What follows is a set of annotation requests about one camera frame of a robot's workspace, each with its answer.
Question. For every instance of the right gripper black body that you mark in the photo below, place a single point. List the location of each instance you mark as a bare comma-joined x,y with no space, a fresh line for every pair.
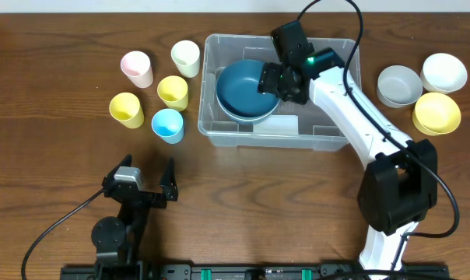
269,80

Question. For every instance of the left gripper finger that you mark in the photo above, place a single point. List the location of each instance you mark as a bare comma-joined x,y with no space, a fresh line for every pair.
168,182
127,161

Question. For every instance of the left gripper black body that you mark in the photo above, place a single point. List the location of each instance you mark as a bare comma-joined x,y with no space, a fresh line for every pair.
144,196

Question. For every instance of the large dark blue bowl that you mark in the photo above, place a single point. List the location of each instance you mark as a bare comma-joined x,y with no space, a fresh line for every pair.
248,120

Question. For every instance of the grey small bowl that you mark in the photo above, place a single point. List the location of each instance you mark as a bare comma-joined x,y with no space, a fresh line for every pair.
398,86

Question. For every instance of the yellow small bowl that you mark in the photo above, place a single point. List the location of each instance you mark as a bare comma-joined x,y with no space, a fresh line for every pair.
436,114

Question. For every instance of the white small bowl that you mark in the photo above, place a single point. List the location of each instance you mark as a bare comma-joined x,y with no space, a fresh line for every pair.
443,73

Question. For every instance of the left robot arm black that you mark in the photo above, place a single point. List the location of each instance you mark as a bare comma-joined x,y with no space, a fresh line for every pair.
117,238

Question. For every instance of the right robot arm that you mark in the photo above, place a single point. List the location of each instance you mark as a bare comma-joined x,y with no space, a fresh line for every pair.
397,189

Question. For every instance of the white label on container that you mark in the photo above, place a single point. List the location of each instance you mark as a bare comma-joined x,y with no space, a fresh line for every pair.
278,125

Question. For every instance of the clear plastic storage container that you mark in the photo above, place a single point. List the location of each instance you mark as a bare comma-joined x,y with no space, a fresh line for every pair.
316,129

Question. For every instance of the yellow cup near container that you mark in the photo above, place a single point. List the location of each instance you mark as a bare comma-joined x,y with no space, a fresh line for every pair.
173,91

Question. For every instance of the yellow cup far left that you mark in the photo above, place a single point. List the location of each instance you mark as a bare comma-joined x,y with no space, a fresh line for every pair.
126,109

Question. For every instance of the light blue plastic cup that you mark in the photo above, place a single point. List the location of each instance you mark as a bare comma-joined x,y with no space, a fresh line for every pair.
169,125

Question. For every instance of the pink plastic cup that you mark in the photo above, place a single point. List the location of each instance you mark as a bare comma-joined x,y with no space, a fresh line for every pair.
136,65

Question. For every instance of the cream plastic cup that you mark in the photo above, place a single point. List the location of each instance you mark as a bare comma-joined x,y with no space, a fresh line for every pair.
186,56

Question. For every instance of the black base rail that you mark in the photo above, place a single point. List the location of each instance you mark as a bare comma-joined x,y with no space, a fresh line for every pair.
348,270

